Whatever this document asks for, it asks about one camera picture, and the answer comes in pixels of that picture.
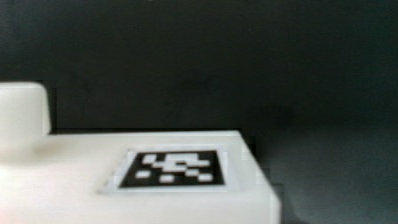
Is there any white front drawer with tag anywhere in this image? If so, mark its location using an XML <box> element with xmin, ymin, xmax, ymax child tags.
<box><xmin>0</xmin><ymin>82</ymin><xmax>281</xmax><ymax>224</ymax></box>

